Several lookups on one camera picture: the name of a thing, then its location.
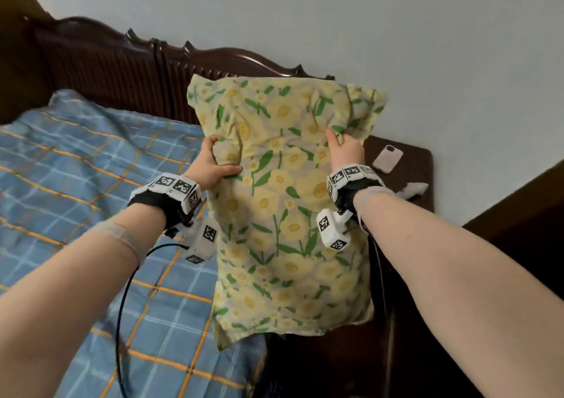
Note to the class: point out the person's right hand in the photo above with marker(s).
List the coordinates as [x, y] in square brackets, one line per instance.
[348, 153]

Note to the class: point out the person's left hand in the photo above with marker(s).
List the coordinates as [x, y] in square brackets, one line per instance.
[206, 166]

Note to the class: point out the person's right thumb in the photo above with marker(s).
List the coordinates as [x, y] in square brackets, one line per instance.
[333, 141]

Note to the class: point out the person's left thumb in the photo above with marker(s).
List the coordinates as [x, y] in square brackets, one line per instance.
[229, 172]

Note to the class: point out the yellow floral pillow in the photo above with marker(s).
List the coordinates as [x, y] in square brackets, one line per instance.
[282, 217]

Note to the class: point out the person's left forearm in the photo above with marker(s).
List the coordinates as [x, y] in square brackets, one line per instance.
[66, 296]

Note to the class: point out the person's right forearm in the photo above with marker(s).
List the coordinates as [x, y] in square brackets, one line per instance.
[449, 279]

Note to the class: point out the black wristband with marker blocks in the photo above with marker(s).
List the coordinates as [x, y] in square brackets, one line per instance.
[352, 182]
[174, 190]

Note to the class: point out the phone in pink case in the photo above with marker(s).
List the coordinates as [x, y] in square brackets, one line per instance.
[387, 158]

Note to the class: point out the translucent medical tape strip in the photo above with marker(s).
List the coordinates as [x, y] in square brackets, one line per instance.
[374, 202]
[123, 237]

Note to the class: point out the dark wooden nightstand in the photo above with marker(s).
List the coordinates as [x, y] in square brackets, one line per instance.
[414, 164]

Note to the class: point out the white crumpled tissue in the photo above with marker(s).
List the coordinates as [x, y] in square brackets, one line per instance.
[413, 189]

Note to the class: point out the dark carved wooden headboard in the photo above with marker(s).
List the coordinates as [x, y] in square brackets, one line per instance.
[123, 76]

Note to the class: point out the blue plaid bed sheet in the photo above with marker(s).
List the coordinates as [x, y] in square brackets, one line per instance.
[79, 182]

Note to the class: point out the dark wooden cabinet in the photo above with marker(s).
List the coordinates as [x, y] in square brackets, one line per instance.
[524, 230]

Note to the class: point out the dark wooden wardrobe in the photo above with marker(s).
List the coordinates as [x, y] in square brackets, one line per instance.
[20, 54]

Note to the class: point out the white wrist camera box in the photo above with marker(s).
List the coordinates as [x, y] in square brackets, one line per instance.
[332, 229]
[203, 240]

